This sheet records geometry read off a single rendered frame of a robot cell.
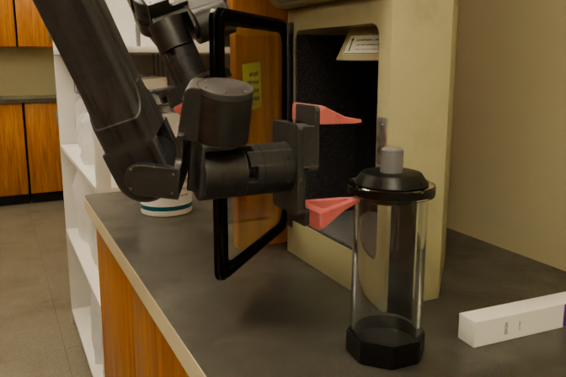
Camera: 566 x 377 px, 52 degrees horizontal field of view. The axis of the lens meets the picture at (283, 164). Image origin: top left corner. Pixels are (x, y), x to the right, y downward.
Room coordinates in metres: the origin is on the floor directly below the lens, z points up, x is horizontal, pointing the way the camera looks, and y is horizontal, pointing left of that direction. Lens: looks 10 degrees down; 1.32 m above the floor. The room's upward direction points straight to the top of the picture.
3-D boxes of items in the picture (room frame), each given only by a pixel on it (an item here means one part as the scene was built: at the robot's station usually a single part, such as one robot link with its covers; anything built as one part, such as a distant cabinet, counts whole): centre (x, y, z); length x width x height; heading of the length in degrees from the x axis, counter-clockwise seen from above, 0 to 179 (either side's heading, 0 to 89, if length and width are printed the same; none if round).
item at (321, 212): (0.67, -0.05, 1.16); 0.09 x 0.07 x 0.07; 116
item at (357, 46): (0.99, -0.18, 1.34); 0.18 x 0.18 x 0.05
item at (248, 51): (0.95, 0.05, 1.19); 0.30 x 0.01 x 0.40; 161
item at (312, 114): (0.67, -0.05, 1.23); 0.09 x 0.07 x 0.07; 116
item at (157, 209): (1.42, 0.30, 1.01); 0.13 x 0.13 x 0.15
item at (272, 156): (0.64, 0.01, 1.20); 0.07 x 0.07 x 0.10; 26
